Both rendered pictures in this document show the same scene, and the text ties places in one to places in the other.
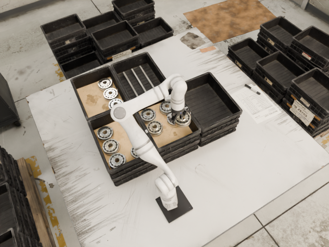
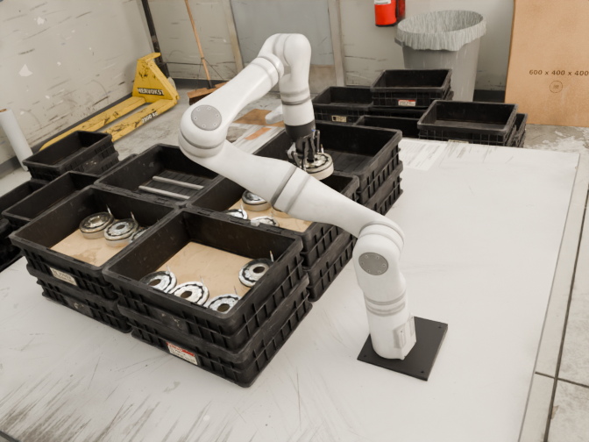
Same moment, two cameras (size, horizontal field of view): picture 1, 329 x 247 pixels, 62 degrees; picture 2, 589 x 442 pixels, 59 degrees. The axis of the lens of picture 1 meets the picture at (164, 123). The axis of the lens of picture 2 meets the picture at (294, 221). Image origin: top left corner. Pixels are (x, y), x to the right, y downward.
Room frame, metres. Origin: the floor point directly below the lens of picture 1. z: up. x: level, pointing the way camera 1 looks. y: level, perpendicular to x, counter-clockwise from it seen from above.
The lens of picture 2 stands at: (-0.12, 0.55, 1.64)
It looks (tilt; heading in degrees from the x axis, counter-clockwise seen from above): 33 degrees down; 331
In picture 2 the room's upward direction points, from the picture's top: 10 degrees counter-clockwise
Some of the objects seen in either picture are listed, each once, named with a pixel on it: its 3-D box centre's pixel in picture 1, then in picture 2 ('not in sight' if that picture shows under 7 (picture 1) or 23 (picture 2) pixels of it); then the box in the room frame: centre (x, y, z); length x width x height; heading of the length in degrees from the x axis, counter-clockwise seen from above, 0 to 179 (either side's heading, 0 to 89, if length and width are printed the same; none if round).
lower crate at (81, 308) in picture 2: not in sight; (114, 268); (1.25, 0.43, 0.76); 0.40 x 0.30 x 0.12; 23
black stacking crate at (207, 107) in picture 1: (205, 104); (327, 161); (1.12, -0.28, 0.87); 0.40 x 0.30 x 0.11; 23
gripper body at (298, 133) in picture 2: (177, 109); (301, 134); (0.91, -0.08, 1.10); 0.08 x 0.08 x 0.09
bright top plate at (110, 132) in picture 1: (105, 132); (155, 284); (0.95, 0.38, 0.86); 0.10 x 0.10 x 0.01
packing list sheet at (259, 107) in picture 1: (255, 102); (397, 151); (1.23, -0.68, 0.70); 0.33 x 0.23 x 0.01; 27
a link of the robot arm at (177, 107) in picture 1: (176, 99); (290, 107); (0.93, -0.07, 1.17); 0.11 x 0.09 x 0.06; 24
